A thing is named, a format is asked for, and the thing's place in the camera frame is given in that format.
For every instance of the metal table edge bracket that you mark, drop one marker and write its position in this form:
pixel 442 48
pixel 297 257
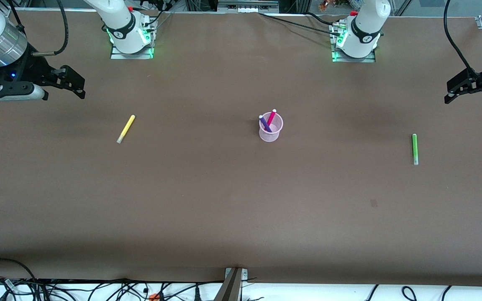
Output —
pixel 244 274

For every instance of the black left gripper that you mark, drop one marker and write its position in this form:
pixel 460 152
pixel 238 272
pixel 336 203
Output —
pixel 480 79

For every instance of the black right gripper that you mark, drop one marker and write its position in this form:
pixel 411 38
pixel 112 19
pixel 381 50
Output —
pixel 34 69

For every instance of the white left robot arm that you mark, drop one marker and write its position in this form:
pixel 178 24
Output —
pixel 364 25

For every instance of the pink highlighter pen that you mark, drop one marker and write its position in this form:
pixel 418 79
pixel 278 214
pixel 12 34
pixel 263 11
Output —
pixel 271 118

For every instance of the yellow highlighter pen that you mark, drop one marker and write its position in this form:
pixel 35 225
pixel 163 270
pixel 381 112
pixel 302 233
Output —
pixel 126 128

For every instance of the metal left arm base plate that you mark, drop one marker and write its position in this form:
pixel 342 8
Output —
pixel 368 59

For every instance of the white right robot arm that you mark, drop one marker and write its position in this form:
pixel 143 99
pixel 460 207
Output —
pixel 117 19

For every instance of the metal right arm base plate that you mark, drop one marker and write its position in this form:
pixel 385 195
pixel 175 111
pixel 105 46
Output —
pixel 132 56

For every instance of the grey power strip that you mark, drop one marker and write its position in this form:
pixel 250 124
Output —
pixel 247 6

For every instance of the purple highlighter pen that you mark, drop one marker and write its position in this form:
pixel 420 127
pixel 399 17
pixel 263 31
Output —
pixel 264 123

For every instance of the aluminium frame corner bracket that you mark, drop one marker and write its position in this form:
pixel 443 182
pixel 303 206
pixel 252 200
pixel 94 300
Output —
pixel 5 12

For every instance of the pink translucent pen holder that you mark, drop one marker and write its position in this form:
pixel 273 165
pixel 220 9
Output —
pixel 271 133

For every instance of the green highlighter pen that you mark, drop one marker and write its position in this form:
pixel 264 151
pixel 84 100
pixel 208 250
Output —
pixel 414 148

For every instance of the brown support beam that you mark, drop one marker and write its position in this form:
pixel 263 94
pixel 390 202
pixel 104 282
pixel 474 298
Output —
pixel 229 288

